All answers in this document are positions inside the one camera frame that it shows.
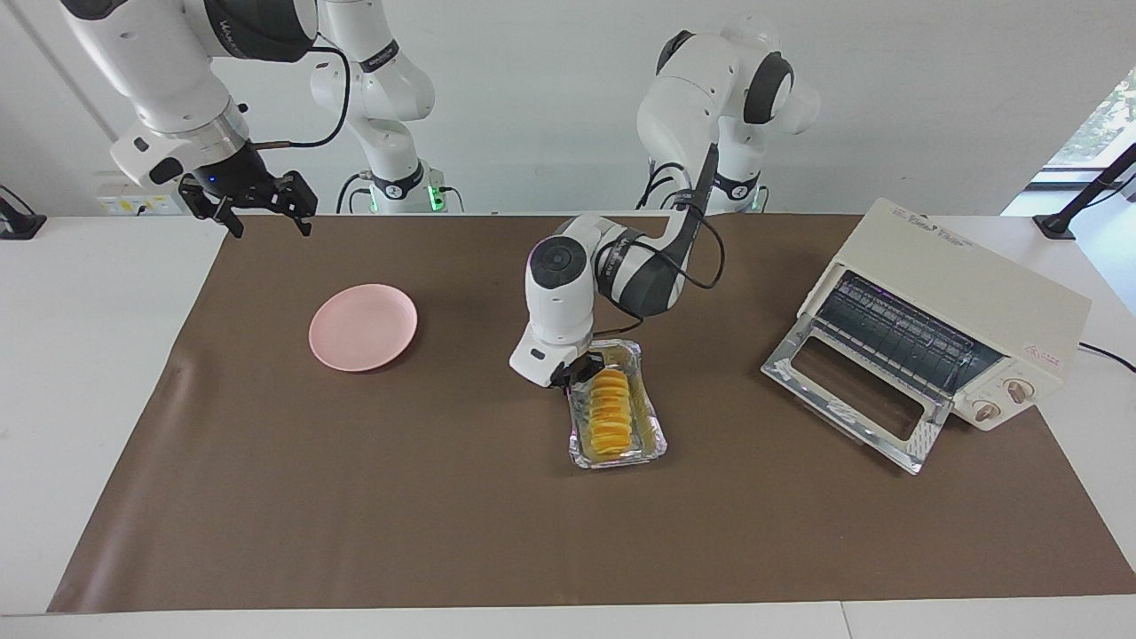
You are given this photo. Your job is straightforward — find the sliced yellow bread loaf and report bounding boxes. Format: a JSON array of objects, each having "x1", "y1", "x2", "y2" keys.
[{"x1": 581, "y1": 368, "x2": 635, "y2": 455}]

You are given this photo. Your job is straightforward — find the aluminium foil tray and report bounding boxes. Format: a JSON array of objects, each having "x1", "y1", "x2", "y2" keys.
[{"x1": 568, "y1": 340, "x2": 668, "y2": 469}]

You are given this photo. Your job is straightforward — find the cream toaster oven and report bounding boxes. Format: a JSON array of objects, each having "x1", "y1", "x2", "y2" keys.
[{"x1": 797, "y1": 197, "x2": 1093, "y2": 433}]

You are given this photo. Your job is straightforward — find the pink round plate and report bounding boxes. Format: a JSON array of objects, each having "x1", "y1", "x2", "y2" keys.
[{"x1": 308, "y1": 283, "x2": 419, "y2": 373}]

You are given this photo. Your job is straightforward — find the brown paper table mat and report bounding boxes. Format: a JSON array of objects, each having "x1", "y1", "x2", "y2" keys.
[{"x1": 47, "y1": 213, "x2": 1136, "y2": 613}]

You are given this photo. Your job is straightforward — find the black clamp stand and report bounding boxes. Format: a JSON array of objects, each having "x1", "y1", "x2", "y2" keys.
[{"x1": 1034, "y1": 142, "x2": 1136, "y2": 241}]

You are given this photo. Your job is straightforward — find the window with green foliage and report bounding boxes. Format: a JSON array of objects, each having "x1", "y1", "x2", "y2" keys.
[{"x1": 1029, "y1": 67, "x2": 1136, "y2": 192}]

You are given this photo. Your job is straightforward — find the black right base cables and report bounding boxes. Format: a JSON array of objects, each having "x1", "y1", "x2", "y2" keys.
[{"x1": 335, "y1": 171, "x2": 375, "y2": 214}]

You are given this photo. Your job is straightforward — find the black base cables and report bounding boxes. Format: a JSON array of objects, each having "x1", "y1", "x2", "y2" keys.
[
  {"x1": 335, "y1": 171, "x2": 375, "y2": 214},
  {"x1": 644, "y1": 160, "x2": 686, "y2": 211}
]

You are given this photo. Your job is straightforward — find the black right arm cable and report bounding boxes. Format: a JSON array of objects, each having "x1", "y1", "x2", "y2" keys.
[{"x1": 244, "y1": 44, "x2": 353, "y2": 149}]

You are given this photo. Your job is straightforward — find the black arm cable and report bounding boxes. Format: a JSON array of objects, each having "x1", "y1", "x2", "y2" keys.
[
  {"x1": 612, "y1": 142, "x2": 725, "y2": 340},
  {"x1": 244, "y1": 44, "x2": 353, "y2": 149}
]

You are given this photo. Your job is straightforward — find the white wall outlet box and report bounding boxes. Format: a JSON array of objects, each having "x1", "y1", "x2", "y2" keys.
[{"x1": 96, "y1": 171, "x2": 187, "y2": 216}]

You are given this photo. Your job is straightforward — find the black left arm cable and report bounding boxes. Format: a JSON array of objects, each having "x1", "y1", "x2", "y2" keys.
[{"x1": 612, "y1": 142, "x2": 725, "y2": 340}]

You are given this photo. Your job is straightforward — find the glass oven door, metal frame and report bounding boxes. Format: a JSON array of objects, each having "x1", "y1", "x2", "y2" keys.
[{"x1": 761, "y1": 315, "x2": 952, "y2": 476}]

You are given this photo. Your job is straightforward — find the black left base cables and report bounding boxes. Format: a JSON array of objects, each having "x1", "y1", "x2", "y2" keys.
[{"x1": 644, "y1": 160, "x2": 686, "y2": 211}]

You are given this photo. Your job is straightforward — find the black desk mount base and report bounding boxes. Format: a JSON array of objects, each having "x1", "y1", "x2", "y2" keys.
[{"x1": 0, "y1": 185, "x2": 47, "y2": 241}]

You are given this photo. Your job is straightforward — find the metal wire oven rack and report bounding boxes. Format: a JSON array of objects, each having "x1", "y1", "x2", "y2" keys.
[{"x1": 816, "y1": 271, "x2": 1004, "y2": 400}]

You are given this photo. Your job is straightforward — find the black oven power cable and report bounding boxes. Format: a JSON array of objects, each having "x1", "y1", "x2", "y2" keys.
[{"x1": 1078, "y1": 342, "x2": 1136, "y2": 374}]

